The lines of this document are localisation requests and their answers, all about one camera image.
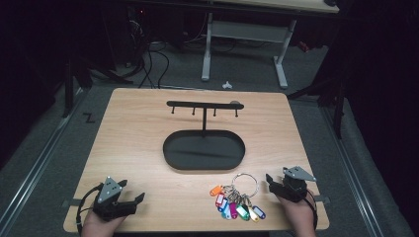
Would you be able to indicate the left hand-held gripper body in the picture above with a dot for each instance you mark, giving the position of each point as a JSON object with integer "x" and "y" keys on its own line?
{"x": 106, "y": 192}

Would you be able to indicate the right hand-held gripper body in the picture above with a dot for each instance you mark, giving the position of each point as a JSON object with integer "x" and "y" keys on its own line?
{"x": 294, "y": 186}

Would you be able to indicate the black key stand with tray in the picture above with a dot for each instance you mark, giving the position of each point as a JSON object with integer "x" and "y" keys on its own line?
{"x": 204, "y": 153}

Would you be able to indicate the person's right hand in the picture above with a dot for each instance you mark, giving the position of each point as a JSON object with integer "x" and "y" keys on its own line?
{"x": 301, "y": 217}

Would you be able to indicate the person's left hand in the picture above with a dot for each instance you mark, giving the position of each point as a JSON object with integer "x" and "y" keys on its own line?
{"x": 97, "y": 227}

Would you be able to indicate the black tape strip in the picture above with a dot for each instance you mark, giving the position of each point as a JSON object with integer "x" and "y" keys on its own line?
{"x": 72, "y": 202}
{"x": 322, "y": 199}

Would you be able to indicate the black metal stand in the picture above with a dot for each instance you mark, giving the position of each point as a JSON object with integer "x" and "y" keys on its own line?
{"x": 69, "y": 89}
{"x": 337, "y": 108}

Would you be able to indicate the small white floor object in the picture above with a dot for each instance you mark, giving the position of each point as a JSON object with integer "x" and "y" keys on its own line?
{"x": 227, "y": 85}

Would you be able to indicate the small red object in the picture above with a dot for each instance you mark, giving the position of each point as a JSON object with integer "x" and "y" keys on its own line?
{"x": 303, "y": 46}

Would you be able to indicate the metal floor rail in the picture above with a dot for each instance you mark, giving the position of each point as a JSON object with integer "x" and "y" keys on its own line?
{"x": 354, "y": 174}
{"x": 31, "y": 176}

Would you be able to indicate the white desk with metal frame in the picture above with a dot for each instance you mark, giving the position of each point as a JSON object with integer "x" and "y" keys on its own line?
{"x": 245, "y": 31}

